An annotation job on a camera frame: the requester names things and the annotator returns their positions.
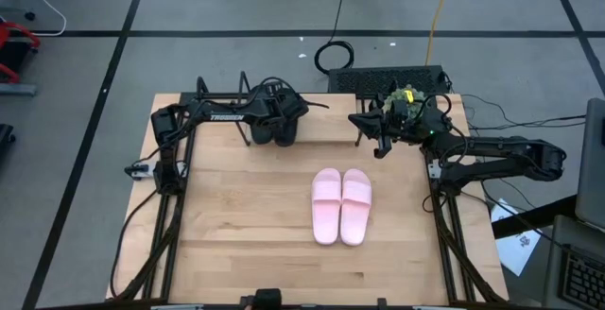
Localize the white paper sheet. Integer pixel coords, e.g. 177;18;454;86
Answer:
490;198;543;277

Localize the black aluminium table frame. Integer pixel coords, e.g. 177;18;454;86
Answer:
106;76;510;304

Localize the green potted plant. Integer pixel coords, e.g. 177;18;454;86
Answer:
383;85;429;120

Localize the black perforated metal box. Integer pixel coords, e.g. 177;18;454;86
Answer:
327;64;450;97

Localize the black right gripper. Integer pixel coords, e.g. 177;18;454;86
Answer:
348;100;434;159

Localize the black box-shaped object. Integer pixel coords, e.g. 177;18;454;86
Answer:
250;288;284;310

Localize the yellow cable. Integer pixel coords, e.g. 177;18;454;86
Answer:
423;0;456;66

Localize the black chair base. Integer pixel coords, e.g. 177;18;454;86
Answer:
0;123;16;160

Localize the black desk bar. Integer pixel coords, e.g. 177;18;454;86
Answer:
491;194;579;240

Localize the red and black cart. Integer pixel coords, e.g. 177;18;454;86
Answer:
0;20;42;84

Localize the wooden shelf with black frame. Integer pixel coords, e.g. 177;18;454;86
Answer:
235;70;369;148

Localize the black cable bundle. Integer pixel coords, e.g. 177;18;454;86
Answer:
460;93;587;131

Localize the black coiled floor cable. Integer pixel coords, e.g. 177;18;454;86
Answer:
314;0;355;76

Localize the white floor cable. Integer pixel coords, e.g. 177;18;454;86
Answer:
23;0;68;37

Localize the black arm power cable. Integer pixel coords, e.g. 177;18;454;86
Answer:
109;191;157;300

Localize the grey floor bar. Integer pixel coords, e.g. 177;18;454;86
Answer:
0;82;39;97

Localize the grey open laptop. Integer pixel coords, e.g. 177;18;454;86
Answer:
542;96;605;310

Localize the pink slide sandal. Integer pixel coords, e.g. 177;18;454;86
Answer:
311;167;343;247
339;167;373;248

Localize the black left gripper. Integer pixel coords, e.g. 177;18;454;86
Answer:
257;85;331;129

